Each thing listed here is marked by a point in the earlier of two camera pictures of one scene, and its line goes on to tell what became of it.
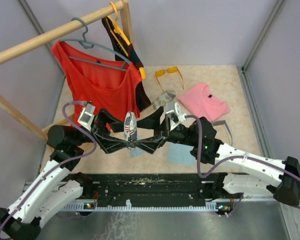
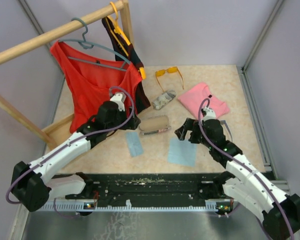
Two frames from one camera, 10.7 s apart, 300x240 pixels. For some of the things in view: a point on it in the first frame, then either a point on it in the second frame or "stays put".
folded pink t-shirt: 200,100 stays put
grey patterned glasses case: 161,100 stays put
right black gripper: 151,145 to 191,124
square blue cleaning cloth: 180,154 stays put
